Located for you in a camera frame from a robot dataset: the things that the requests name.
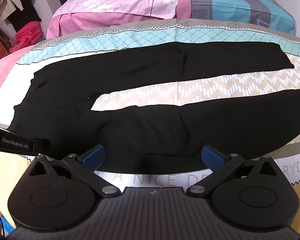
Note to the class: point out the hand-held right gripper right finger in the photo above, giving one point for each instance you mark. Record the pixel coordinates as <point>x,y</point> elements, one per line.
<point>211,156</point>

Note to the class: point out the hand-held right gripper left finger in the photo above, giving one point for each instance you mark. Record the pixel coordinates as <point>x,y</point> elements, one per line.
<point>95,155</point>

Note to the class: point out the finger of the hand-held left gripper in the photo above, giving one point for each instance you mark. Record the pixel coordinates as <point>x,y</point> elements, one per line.
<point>44,145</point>

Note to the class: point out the black pants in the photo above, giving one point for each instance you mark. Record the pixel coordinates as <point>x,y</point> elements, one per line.
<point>164,127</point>

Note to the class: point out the patterned teal beige bed sheet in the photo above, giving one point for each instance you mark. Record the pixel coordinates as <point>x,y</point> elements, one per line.
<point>214,85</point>

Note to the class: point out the pink fleece blanket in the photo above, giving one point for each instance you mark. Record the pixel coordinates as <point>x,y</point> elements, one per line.
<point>5,70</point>

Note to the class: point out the stack of red clothes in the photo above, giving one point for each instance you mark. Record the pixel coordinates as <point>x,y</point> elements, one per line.
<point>27,36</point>

